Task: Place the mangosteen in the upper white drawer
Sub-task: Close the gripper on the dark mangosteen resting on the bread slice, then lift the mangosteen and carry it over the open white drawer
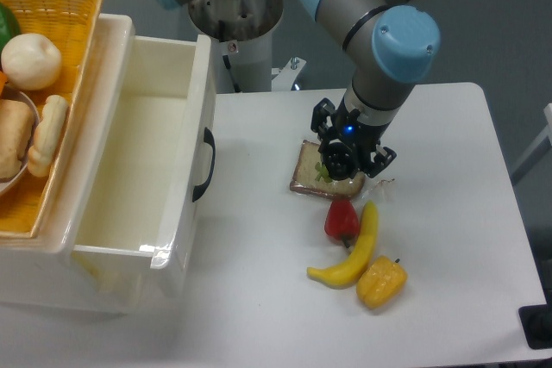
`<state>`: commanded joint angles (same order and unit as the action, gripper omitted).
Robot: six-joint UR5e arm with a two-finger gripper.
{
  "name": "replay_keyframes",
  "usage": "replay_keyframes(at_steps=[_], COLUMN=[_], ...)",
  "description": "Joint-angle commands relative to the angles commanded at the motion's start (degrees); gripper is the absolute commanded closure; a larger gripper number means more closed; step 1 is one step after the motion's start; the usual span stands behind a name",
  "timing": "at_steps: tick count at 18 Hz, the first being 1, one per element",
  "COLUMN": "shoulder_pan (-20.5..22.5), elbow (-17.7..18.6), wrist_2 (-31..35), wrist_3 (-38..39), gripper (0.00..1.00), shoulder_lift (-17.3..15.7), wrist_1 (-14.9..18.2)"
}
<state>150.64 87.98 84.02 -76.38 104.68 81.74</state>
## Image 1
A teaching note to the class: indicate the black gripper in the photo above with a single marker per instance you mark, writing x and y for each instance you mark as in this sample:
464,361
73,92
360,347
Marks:
329,124

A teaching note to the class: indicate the brown bread loaf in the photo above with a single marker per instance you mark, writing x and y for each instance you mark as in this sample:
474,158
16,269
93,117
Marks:
16,124

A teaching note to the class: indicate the white round onion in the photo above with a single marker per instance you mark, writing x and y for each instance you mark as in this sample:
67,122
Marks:
31,61

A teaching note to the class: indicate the wrapped brown bread slice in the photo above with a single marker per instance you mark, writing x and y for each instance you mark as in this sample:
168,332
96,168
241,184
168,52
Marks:
311,178

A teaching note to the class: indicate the yellow wicker basket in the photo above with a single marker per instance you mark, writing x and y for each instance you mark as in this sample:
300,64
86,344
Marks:
70,25

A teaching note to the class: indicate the white frame at right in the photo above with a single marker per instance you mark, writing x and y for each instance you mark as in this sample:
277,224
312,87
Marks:
534,152

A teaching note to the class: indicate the grey plate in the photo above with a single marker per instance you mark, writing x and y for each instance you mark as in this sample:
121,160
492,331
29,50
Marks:
12,94

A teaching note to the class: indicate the red bell pepper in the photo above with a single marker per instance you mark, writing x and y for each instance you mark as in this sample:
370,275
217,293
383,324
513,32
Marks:
342,224

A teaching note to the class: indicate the green vegetable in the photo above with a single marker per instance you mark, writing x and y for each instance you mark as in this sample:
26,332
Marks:
9,26

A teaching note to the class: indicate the black device at table edge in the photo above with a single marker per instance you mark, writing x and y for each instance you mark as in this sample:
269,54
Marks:
536,323

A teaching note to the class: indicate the yellow bell pepper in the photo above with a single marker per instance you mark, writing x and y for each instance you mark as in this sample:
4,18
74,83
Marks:
381,282

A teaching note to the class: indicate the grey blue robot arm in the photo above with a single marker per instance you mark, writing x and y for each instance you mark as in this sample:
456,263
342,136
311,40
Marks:
391,43

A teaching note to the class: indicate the beige peanut-shaped bread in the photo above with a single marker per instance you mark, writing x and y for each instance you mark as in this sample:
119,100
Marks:
47,136

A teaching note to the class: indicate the orange carrot piece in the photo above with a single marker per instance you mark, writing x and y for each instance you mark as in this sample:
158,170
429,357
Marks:
3,81

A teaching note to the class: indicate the black drawer handle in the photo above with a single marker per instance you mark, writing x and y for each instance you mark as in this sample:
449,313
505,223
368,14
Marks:
208,166

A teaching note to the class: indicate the white open upper drawer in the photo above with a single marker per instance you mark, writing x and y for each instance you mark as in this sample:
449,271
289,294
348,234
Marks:
139,221

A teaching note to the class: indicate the white table mounting bracket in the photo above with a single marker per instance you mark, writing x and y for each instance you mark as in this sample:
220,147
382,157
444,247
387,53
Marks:
288,77

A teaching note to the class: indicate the yellow banana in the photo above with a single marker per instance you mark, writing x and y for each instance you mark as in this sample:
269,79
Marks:
350,270

